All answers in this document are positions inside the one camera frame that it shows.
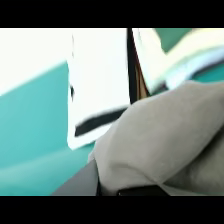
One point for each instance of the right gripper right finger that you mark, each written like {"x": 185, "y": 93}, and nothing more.
{"x": 141, "y": 191}

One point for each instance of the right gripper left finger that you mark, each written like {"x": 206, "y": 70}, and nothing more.
{"x": 81, "y": 183}

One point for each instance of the grey garment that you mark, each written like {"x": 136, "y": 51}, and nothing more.
{"x": 160, "y": 140}

